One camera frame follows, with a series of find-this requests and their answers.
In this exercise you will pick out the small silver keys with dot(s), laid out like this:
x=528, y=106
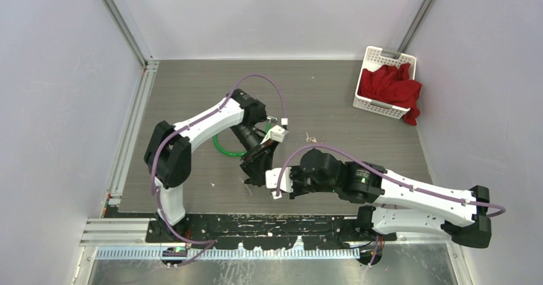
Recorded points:
x=310, y=139

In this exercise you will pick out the aluminium frame post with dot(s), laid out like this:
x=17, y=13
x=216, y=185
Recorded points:
x=124, y=21
x=415, y=24

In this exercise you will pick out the white plastic basket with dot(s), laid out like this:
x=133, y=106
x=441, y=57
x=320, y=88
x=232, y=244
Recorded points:
x=374, y=58

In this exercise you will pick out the right aluminium frame post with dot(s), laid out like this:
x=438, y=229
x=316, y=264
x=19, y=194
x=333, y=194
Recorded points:
x=415, y=24

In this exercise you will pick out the left aluminium frame post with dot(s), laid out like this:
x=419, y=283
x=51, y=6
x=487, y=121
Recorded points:
x=124, y=21

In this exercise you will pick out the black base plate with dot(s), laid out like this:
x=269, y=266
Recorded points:
x=272, y=232

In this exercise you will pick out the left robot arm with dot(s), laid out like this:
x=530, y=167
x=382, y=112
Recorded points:
x=169, y=153

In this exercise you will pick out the aluminium front rail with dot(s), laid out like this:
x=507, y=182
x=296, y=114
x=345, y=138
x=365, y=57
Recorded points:
x=144, y=238

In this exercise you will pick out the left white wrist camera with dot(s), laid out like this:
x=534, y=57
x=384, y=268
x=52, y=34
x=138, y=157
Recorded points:
x=275, y=134

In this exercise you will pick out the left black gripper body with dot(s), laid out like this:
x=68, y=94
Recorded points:
x=266, y=146

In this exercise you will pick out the red cloth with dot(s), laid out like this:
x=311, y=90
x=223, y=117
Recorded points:
x=392, y=85

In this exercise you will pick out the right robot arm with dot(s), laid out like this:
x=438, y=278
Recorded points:
x=391, y=203

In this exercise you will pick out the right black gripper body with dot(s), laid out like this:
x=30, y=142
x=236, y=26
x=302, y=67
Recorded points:
x=302, y=184

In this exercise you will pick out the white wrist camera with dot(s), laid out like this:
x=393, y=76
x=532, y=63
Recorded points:
x=272, y=179
x=275, y=134

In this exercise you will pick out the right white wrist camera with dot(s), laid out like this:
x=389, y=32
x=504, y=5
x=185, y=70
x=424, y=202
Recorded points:
x=272, y=179

